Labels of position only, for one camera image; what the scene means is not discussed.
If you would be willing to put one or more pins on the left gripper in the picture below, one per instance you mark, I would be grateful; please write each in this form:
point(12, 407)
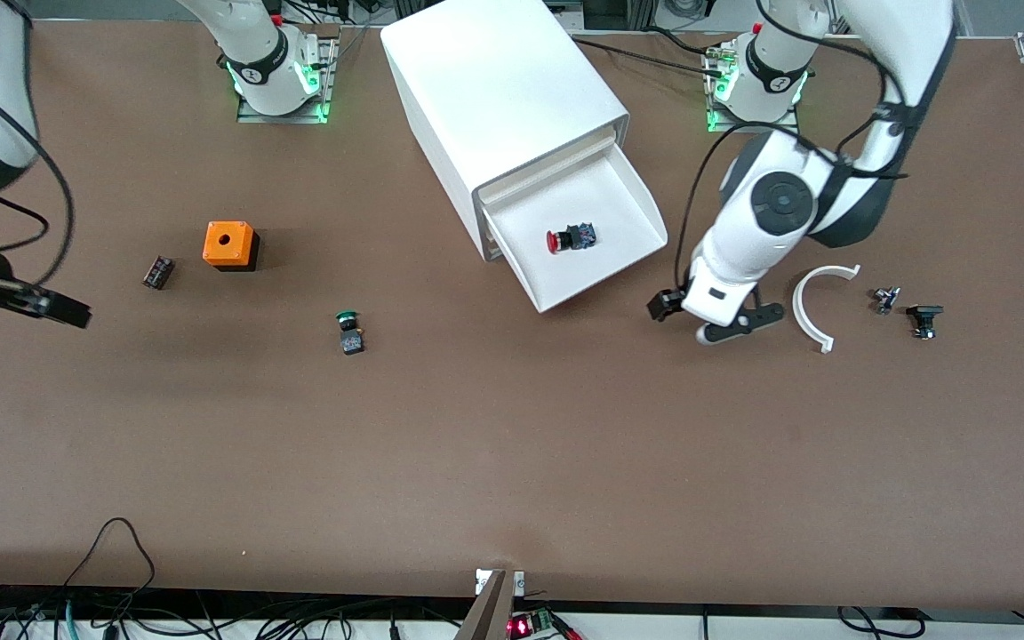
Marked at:
point(661, 305)

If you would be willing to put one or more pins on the red push button switch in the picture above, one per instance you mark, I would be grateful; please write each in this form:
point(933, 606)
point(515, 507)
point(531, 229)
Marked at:
point(570, 238)

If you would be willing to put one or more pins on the white drawer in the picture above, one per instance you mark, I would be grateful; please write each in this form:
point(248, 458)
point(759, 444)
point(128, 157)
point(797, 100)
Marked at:
point(601, 200)

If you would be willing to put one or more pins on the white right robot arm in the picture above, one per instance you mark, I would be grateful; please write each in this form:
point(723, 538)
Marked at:
point(263, 53)

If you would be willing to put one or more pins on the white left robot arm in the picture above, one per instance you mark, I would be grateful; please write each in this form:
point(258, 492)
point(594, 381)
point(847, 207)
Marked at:
point(779, 204)

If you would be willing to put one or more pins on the white drawer cabinet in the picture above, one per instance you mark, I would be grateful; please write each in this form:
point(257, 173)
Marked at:
point(494, 80)

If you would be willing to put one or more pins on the small black contact block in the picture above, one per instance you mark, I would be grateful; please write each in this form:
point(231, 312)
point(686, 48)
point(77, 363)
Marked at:
point(158, 273)

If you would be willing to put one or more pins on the small silver metal fitting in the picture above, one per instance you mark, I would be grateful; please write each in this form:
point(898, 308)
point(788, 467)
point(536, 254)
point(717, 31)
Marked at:
point(885, 299)

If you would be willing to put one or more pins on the small board with red LED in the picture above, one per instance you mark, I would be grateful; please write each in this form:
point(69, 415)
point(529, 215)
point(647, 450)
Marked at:
point(530, 625)

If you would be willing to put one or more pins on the white semicircular plastic bracket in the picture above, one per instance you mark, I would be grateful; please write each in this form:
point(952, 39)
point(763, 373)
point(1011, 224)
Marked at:
point(798, 311)

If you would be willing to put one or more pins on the orange button enclosure box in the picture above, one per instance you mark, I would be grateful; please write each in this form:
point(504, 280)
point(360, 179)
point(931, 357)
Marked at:
point(229, 244)

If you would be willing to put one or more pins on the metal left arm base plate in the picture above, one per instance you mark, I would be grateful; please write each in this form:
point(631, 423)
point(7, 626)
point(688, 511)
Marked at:
point(713, 123)

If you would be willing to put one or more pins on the small black switch component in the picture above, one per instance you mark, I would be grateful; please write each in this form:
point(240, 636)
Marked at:
point(924, 313)

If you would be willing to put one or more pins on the green push button switch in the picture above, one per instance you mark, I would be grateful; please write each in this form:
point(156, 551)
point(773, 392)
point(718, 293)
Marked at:
point(351, 338)

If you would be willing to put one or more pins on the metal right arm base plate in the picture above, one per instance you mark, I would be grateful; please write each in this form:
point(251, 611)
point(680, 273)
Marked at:
point(327, 80)

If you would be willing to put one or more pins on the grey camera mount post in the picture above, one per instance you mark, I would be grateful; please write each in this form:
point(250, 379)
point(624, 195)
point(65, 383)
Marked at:
point(487, 613)

